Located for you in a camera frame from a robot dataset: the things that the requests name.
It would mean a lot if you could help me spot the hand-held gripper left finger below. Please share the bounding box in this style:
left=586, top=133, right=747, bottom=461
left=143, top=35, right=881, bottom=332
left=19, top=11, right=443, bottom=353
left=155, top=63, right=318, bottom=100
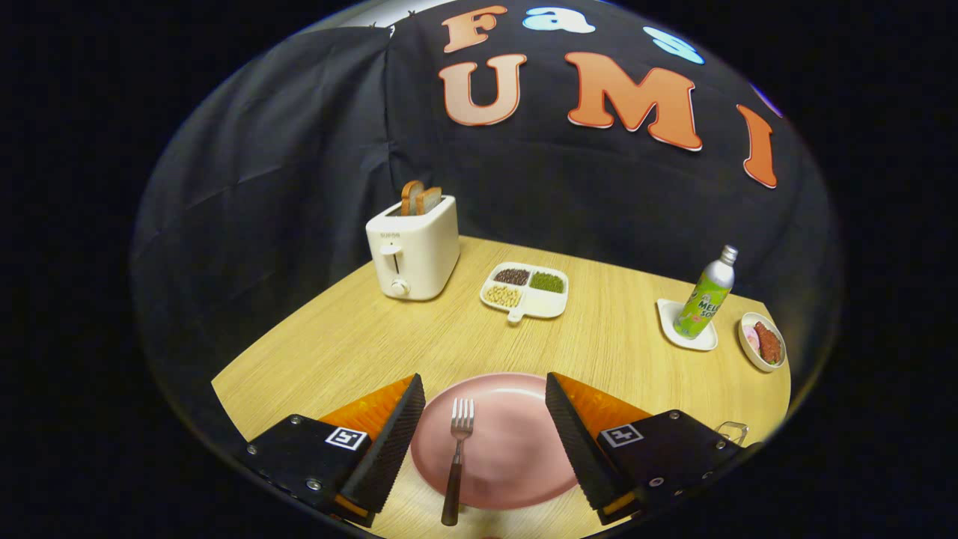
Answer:
left=241, top=373, right=427, bottom=529

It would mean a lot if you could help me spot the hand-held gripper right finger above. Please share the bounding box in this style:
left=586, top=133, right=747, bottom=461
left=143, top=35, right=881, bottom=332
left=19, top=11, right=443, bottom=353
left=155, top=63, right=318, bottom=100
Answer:
left=545, top=371, right=757, bottom=526

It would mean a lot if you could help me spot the fork with dark handle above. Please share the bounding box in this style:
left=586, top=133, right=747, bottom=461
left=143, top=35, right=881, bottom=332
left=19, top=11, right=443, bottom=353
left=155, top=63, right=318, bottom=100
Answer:
left=440, top=398, right=475, bottom=527

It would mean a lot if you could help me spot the pink plate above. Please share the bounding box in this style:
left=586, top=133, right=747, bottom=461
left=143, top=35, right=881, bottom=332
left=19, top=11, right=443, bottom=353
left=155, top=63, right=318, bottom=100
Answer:
left=410, top=372, right=581, bottom=511

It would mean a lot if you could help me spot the white divided snack dish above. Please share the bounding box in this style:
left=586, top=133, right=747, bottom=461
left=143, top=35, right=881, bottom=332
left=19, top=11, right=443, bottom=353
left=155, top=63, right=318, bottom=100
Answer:
left=480, top=262, right=570, bottom=323

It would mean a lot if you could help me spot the white square coaster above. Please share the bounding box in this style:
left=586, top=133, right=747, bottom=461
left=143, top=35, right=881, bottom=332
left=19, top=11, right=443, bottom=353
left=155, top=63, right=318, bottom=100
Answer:
left=656, top=298, right=719, bottom=352

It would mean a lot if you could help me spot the green soda bottle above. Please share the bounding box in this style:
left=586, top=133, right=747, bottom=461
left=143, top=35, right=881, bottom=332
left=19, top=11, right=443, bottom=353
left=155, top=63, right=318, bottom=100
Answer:
left=673, top=244, right=739, bottom=341

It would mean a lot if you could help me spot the white oval dish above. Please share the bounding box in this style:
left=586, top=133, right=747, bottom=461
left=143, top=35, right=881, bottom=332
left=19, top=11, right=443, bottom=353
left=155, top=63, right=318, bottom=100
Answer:
left=738, top=311, right=787, bottom=374

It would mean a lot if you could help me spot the white toaster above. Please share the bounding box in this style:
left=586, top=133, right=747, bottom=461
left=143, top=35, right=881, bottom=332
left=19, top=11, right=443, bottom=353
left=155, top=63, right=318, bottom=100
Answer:
left=365, top=195, right=461, bottom=302

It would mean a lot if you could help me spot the red meat piece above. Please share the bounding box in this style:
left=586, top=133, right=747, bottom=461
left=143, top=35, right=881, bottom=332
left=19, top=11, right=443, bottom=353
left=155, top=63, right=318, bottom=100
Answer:
left=754, top=321, right=782, bottom=365

